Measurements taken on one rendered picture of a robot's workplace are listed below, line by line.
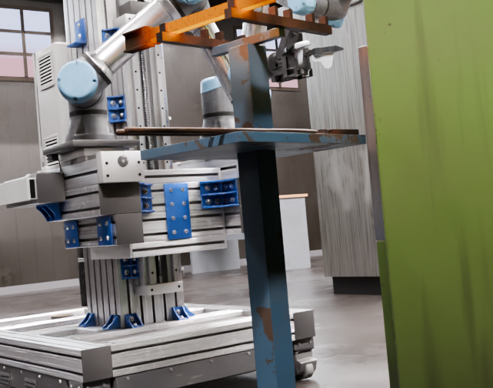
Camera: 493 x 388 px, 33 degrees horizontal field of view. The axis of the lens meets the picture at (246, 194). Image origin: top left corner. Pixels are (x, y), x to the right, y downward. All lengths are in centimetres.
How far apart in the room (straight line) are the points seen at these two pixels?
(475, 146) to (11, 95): 840
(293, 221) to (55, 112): 614
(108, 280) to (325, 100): 315
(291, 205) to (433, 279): 744
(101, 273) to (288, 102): 903
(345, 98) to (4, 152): 495
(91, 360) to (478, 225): 125
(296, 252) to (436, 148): 748
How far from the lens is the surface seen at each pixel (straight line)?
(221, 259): 999
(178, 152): 167
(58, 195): 258
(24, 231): 948
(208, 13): 172
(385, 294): 190
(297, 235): 895
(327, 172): 563
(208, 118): 279
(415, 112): 152
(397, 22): 156
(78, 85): 240
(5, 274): 940
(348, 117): 548
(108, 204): 240
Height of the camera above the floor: 53
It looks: 2 degrees up
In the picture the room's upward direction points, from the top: 5 degrees counter-clockwise
